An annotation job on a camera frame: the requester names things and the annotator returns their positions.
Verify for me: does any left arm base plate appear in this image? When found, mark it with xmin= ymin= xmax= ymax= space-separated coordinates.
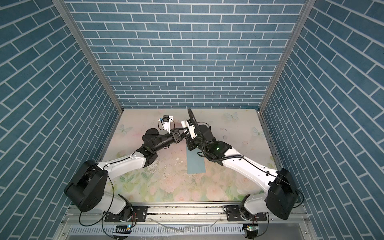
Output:
xmin=105 ymin=206 xmax=149 ymax=223

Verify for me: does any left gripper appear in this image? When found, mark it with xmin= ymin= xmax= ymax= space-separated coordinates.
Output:
xmin=151 ymin=127 xmax=189 ymax=154

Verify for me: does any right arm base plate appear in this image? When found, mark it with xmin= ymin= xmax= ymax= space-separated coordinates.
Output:
xmin=223 ymin=205 xmax=267 ymax=222

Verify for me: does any teal envelope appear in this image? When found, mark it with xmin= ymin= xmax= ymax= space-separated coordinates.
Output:
xmin=187 ymin=149 xmax=206 ymax=175

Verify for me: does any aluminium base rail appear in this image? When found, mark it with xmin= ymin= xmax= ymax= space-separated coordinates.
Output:
xmin=62 ymin=202 xmax=310 ymax=226

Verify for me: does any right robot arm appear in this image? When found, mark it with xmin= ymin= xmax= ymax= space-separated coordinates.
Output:
xmin=182 ymin=121 xmax=299 ymax=221

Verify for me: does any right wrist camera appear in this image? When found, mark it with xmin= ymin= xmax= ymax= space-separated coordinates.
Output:
xmin=186 ymin=119 xmax=197 ymax=139

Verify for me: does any white glue stick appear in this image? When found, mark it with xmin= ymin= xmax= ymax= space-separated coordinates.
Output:
xmin=181 ymin=121 xmax=188 ymax=129

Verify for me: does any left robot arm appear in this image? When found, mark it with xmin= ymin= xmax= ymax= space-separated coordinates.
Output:
xmin=64 ymin=128 xmax=190 ymax=222

